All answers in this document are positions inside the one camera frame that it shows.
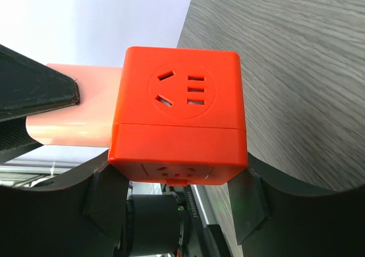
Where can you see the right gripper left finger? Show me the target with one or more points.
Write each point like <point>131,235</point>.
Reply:
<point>81,212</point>

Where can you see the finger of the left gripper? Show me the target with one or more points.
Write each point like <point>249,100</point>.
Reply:
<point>29,88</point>
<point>15,140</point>

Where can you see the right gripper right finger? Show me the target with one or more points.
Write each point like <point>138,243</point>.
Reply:
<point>275,214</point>

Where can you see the pink plug adapter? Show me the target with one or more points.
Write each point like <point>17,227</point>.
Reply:
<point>90,122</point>

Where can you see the red cube socket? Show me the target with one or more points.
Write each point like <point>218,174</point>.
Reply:
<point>179,117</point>

